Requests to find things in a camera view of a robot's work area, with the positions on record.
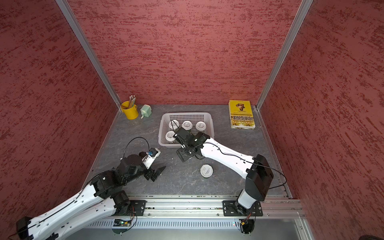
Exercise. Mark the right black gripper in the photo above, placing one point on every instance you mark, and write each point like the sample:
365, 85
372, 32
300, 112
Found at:
183, 155

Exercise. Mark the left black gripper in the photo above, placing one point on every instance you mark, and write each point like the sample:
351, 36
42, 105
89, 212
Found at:
150, 171

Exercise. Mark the white perforated plastic basket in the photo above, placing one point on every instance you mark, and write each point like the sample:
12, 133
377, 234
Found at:
194, 123

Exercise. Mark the yogurt cup green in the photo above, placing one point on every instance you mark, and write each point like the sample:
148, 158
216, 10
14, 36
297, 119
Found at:
206, 171

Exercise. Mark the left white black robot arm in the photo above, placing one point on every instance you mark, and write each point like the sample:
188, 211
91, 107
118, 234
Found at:
103, 196

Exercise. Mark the yellow pencil cup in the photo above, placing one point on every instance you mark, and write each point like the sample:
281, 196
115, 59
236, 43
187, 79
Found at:
131, 111

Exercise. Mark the yellow book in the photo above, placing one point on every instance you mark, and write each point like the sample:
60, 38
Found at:
241, 115

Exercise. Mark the pencils bunch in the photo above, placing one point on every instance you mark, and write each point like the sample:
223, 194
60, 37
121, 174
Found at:
132, 101

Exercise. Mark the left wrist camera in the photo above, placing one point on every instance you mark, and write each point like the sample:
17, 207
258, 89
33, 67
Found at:
152, 154

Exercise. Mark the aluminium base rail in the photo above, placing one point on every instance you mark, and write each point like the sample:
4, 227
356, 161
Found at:
212, 207

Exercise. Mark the left aluminium corner post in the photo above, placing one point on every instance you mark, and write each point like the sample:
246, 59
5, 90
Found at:
79, 33

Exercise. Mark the aluminium corner post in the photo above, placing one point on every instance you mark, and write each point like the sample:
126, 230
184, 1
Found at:
79, 33
291, 35

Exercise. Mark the right aluminium corner post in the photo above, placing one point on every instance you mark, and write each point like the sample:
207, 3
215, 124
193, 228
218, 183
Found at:
291, 35

